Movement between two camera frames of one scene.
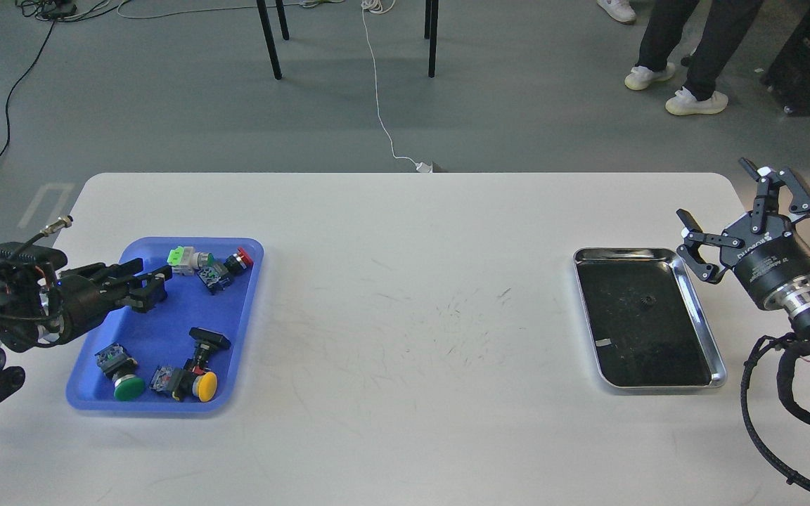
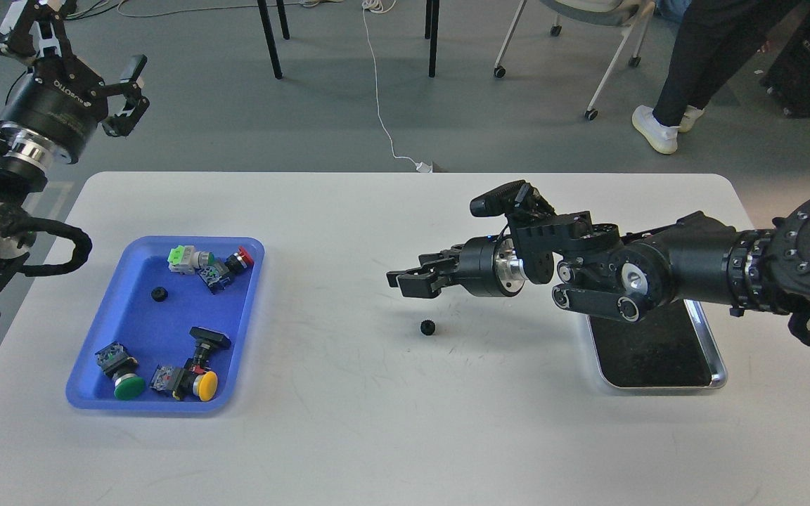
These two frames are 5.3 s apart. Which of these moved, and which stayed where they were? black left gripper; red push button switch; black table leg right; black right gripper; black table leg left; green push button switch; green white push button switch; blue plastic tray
Moved: black right gripper; black left gripper
Stayed: black table leg right; red push button switch; green push button switch; green white push button switch; blue plastic tray; black table leg left
